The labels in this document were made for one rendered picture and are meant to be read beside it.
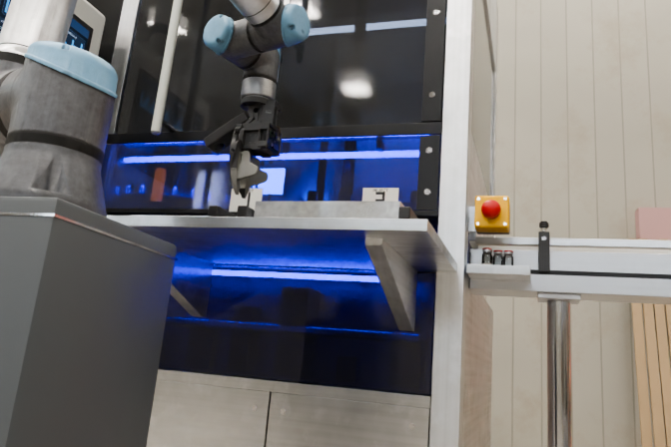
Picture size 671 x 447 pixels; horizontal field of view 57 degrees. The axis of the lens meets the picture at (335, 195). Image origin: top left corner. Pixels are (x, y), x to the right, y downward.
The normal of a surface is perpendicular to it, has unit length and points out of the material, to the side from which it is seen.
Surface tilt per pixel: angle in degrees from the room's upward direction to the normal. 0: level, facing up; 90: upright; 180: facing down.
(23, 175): 73
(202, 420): 90
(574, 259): 90
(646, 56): 90
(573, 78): 90
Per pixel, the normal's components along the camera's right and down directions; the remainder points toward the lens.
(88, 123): 0.85, -0.07
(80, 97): 0.64, -0.15
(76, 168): 0.78, -0.38
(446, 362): -0.29, -0.28
